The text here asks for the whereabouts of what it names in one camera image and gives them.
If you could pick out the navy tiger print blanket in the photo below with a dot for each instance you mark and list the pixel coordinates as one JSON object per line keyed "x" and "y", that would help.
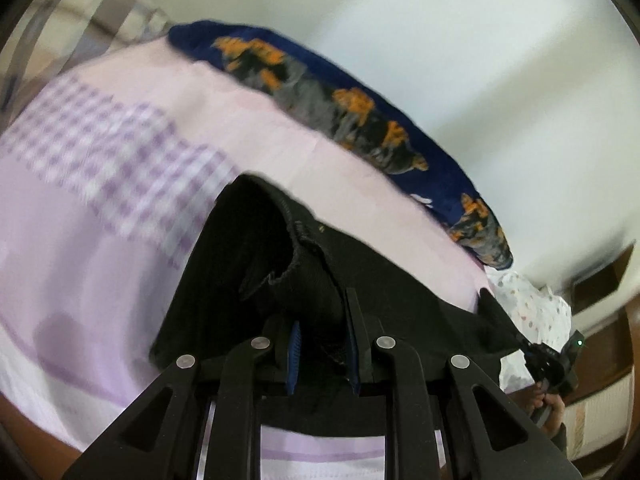
{"x": 321, "y": 96}

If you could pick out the person's right hand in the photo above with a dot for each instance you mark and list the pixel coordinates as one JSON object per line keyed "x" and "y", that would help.
{"x": 549, "y": 410}

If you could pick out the black denim pants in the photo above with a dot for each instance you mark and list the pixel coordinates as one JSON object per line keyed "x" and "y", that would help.
{"x": 264, "y": 266}

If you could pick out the white polka dot quilt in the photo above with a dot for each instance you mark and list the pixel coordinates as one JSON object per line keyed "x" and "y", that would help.
{"x": 540, "y": 315}

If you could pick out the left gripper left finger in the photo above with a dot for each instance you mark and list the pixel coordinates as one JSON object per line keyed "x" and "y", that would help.
{"x": 198, "y": 419}

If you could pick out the plaid grey pillow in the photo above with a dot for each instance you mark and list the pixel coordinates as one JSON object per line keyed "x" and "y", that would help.
{"x": 51, "y": 37}

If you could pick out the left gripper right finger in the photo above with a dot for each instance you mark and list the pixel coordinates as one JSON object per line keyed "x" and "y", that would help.
{"x": 446, "y": 416}

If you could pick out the pink purple checked bedsheet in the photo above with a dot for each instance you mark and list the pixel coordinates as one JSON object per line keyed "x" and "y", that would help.
{"x": 107, "y": 178}

